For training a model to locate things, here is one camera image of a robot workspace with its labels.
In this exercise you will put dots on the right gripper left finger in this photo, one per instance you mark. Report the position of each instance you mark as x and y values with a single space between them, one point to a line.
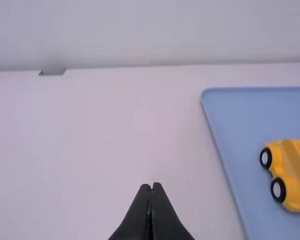
137 215

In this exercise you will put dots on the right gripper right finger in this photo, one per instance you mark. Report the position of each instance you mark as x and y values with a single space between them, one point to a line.
164 217

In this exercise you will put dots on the yellow toy car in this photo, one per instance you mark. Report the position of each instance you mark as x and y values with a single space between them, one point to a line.
292 165

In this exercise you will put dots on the blue mat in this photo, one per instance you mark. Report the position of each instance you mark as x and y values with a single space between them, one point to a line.
240 125

